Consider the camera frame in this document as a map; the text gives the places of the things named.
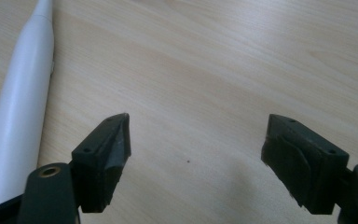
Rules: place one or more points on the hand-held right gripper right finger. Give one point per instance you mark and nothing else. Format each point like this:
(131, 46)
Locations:
(307, 168)

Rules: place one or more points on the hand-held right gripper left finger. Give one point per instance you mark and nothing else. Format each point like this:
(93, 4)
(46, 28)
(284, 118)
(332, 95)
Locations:
(101, 165)

